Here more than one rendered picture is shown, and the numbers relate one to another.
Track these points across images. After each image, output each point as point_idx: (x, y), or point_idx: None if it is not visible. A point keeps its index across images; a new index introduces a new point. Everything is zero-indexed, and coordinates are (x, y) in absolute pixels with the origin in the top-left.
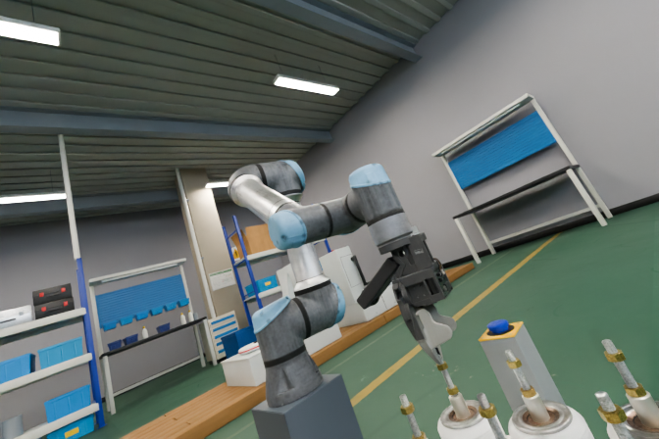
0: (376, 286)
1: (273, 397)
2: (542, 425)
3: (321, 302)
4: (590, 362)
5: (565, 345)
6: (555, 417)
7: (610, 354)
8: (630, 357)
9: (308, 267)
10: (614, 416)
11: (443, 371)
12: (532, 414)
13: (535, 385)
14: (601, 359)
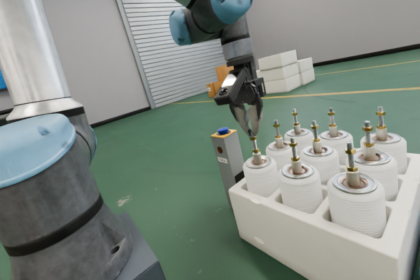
0: (239, 85)
1: (97, 276)
2: (287, 145)
3: (88, 131)
4: (165, 177)
5: (142, 179)
6: (283, 143)
7: (295, 112)
8: (177, 169)
9: (63, 79)
10: (334, 112)
11: (255, 140)
12: (282, 144)
13: (240, 152)
14: (167, 174)
